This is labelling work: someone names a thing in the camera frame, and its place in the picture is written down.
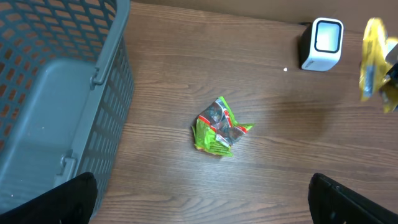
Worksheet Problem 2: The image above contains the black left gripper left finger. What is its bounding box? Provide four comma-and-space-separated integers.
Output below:
1, 172, 98, 224

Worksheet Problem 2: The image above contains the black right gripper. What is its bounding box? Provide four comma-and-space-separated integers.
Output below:
386, 63, 398, 88

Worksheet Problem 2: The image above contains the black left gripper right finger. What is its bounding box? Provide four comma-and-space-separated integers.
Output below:
308, 173, 397, 224

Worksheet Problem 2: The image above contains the yellow snack packet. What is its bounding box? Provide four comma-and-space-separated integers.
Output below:
359, 17, 397, 113

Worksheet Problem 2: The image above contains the green snack packet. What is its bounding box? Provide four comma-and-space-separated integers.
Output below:
192, 96, 254, 157

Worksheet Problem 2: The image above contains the white barcode scanner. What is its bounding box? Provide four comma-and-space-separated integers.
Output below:
298, 17, 344, 72

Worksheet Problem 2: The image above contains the grey plastic mesh basket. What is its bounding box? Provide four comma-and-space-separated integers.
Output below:
1, 0, 134, 212

